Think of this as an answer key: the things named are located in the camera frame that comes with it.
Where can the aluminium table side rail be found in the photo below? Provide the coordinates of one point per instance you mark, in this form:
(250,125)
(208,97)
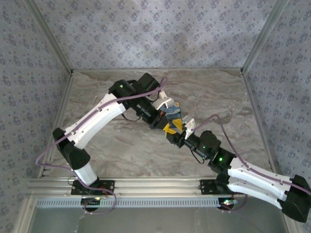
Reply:
(57,121)
(252,102)

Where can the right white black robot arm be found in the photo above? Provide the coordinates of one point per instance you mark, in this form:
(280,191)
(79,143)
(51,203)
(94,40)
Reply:
(255,182)

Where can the starry night print box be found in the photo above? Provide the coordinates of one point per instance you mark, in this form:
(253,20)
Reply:
(172,112)

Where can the aluminium mounting rail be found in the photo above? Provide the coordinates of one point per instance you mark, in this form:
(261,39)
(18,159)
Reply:
(155,187)

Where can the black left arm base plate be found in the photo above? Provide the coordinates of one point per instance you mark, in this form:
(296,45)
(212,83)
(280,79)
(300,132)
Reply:
(109,183)

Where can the aluminium table end rail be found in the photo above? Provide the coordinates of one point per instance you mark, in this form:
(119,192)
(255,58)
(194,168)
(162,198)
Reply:
(158,70)

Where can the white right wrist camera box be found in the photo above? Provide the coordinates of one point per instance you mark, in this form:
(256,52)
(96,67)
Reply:
(189,122)

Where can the aluminium corner post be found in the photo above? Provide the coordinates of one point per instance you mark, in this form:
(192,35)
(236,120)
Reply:
(261,36)
(51,36)

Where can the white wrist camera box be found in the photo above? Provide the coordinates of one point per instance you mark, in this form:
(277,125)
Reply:
(161,102)
(189,122)

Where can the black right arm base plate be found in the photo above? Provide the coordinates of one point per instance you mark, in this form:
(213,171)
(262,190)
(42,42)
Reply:
(206,188)

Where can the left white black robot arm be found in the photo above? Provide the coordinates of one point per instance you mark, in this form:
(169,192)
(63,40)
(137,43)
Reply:
(97,116)

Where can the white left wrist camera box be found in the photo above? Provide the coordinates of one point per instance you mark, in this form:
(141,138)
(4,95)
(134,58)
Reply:
(161,102)

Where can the right controller board green light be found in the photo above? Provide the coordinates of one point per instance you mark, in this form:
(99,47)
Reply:
(227,202)

